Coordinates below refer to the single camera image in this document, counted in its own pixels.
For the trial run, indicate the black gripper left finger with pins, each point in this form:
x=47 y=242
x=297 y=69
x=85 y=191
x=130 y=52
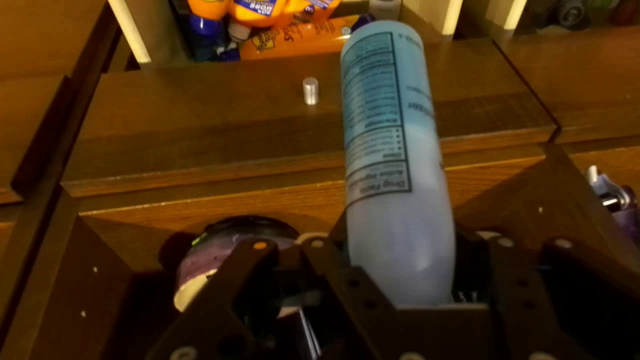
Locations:
x=231 y=320

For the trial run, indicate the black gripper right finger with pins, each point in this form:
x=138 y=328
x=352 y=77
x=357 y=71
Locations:
x=521 y=300

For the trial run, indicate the white and blue bottle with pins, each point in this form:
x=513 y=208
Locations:
x=393 y=201

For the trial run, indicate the small silver drawer knob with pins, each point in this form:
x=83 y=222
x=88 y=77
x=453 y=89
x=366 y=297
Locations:
x=310 y=90

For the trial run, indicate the orange sunscreen bottle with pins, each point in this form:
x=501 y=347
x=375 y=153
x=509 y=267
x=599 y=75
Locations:
x=292 y=43
x=266 y=9
x=206 y=7

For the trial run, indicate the wood drawer holding bottles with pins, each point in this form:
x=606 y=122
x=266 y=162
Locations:
x=130 y=30

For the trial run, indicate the small round bowl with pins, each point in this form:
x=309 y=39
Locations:
x=212 y=257

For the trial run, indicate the small metallic object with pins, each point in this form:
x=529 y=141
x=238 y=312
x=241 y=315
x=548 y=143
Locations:
x=610 y=193

